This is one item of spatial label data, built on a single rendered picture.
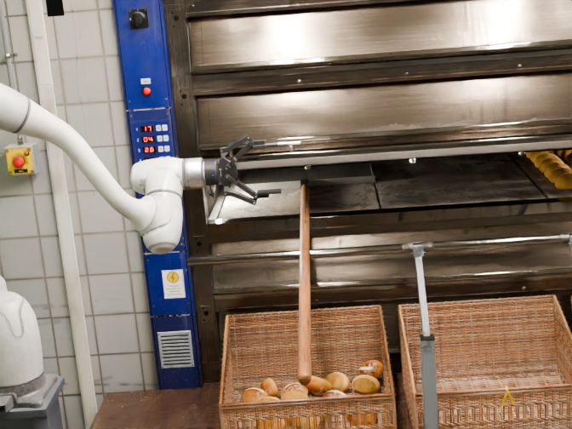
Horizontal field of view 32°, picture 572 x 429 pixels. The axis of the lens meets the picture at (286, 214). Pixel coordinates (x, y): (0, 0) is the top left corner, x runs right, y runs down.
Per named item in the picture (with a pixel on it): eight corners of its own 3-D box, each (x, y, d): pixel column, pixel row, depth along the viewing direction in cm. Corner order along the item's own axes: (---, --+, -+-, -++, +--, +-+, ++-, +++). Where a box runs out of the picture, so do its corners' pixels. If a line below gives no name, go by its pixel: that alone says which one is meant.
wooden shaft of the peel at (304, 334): (311, 386, 213) (311, 374, 213) (298, 387, 213) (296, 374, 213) (309, 191, 378) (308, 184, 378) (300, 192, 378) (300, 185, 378)
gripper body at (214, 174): (204, 156, 286) (237, 153, 286) (207, 184, 288) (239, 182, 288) (202, 161, 279) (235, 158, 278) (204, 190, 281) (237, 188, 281)
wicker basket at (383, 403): (231, 385, 358) (223, 313, 351) (386, 374, 356) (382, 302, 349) (220, 450, 311) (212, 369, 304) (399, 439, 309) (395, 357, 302)
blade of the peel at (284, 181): (375, 182, 386) (374, 175, 385) (235, 191, 388) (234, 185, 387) (369, 162, 421) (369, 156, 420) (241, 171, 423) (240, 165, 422)
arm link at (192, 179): (188, 185, 289) (208, 184, 289) (185, 193, 281) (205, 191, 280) (185, 155, 287) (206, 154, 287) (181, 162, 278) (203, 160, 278)
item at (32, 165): (14, 172, 343) (9, 143, 340) (42, 170, 342) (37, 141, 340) (7, 176, 336) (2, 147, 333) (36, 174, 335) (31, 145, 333)
